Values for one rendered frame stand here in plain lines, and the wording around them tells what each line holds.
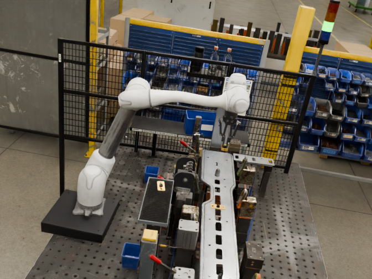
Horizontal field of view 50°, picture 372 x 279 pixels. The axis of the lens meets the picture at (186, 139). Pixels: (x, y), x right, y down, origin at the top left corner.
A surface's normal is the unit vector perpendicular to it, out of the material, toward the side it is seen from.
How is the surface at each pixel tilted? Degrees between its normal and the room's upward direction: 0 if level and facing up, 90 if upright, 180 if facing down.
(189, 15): 90
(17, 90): 91
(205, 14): 90
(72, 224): 2
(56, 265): 0
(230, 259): 0
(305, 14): 90
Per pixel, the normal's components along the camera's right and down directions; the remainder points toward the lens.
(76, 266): 0.13, -0.88
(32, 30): -0.16, 0.46
